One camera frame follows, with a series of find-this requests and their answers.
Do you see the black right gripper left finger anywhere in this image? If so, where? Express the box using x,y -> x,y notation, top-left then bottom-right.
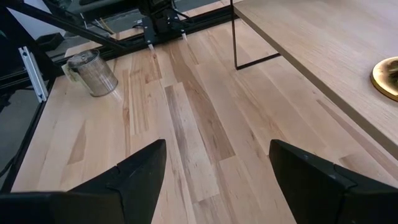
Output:
0,139 -> 168,224

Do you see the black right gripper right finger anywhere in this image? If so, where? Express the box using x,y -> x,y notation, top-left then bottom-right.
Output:
269,139 -> 398,224

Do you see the silver lidded candle jar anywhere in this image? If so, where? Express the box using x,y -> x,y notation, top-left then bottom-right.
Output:
61,49 -> 119,98

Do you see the wooden shelf with black legs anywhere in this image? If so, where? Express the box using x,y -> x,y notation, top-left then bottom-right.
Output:
229,0 -> 398,161

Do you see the brass candlestick holder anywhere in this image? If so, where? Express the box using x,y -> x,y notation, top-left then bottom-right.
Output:
369,56 -> 398,103

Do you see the silver aluminium extrusion bar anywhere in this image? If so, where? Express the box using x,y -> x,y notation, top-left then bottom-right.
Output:
17,45 -> 49,103

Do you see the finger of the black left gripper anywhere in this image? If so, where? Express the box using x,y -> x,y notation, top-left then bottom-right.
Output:
142,17 -> 156,51
169,11 -> 188,41

